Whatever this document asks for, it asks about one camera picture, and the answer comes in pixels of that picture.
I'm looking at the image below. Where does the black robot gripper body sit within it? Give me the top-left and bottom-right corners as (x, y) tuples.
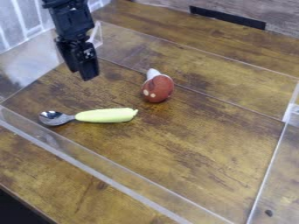
(41, 0), (95, 52)

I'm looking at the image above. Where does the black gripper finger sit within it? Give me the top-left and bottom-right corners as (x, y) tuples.
(55, 38), (79, 73)
(72, 42), (99, 81)

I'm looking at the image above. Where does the green handled metal spoon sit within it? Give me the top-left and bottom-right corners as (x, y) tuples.
(38, 108), (137, 126)

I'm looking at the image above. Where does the red toy mushroom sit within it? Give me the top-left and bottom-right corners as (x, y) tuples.
(141, 68), (173, 103)

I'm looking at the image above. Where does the clear acrylic front barrier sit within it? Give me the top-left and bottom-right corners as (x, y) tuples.
(0, 105), (233, 224)

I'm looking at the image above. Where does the clear acrylic barrier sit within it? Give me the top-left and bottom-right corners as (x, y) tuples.
(247, 82), (299, 224)
(0, 105), (233, 224)

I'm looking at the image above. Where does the black strip on table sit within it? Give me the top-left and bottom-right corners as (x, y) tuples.
(189, 5), (267, 30)

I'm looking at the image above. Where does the clear acrylic right barrier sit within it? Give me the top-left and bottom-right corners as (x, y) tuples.
(247, 82), (299, 224)

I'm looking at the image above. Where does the clear acrylic triangular bracket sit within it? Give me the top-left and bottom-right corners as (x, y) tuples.
(88, 20), (103, 48)

